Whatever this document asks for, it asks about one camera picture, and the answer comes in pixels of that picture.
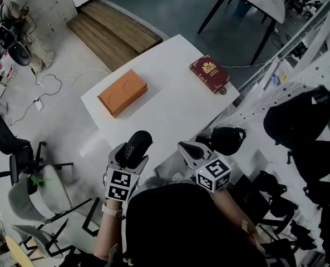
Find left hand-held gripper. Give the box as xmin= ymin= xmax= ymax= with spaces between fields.
xmin=102 ymin=142 xmax=150 ymax=203

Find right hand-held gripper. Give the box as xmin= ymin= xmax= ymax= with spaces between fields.
xmin=177 ymin=140 xmax=233 ymax=194

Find black glasses case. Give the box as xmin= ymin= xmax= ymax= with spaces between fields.
xmin=117 ymin=130 xmax=154 ymax=170

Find person's right forearm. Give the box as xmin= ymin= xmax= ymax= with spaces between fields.
xmin=211 ymin=188 xmax=262 ymax=249

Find beige plaster on forearm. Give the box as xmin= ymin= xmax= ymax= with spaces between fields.
xmin=240 ymin=218 xmax=255 ymax=234

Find person's left forearm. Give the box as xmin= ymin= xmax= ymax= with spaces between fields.
xmin=93 ymin=199 xmax=127 ymax=262

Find small black bag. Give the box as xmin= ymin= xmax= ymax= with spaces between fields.
xmin=195 ymin=126 xmax=247 ymax=157

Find white wristwatch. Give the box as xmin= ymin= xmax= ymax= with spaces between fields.
xmin=101 ymin=202 xmax=125 ymax=220

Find orange cardboard box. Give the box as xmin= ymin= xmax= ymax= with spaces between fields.
xmin=97 ymin=68 xmax=148 ymax=118

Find person's black shirt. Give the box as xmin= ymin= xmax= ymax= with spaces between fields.
xmin=122 ymin=182 xmax=269 ymax=267

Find red book-shaped box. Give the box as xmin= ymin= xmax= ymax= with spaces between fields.
xmin=189 ymin=54 xmax=232 ymax=96

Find grey-green armchair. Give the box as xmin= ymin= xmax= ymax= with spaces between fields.
xmin=8 ymin=164 xmax=99 ymax=225

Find green plant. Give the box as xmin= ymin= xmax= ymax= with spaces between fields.
xmin=27 ymin=173 xmax=46 ymax=189

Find white power strip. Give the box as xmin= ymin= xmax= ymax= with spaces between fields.
xmin=33 ymin=97 xmax=45 ymax=112

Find black backpack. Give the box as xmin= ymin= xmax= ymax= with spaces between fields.
xmin=263 ymin=85 xmax=330 ymax=146

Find white chair with black legs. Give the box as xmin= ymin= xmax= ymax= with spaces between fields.
xmin=11 ymin=218 xmax=71 ymax=261

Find black office chair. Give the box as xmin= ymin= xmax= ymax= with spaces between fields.
xmin=0 ymin=108 xmax=74 ymax=189
xmin=0 ymin=21 xmax=32 ymax=67

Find wooden steps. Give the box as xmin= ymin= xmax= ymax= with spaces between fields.
xmin=67 ymin=1 xmax=164 ymax=72

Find large black bag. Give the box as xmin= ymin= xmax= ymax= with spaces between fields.
xmin=286 ymin=140 xmax=330 ymax=206

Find yellow round table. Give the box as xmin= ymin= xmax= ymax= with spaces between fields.
xmin=4 ymin=235 xmax=37 ymax=267

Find black metal stool frame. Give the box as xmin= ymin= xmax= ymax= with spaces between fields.
xmin=81 ymin=197 xmax=102 ymax=238

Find white cable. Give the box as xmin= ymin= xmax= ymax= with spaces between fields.
xmin=41 ymin=68 xmax=110 ymax=105

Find black cable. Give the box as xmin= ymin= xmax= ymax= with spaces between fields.
xmin=7 ymin=65 xmax=63 ymax=127

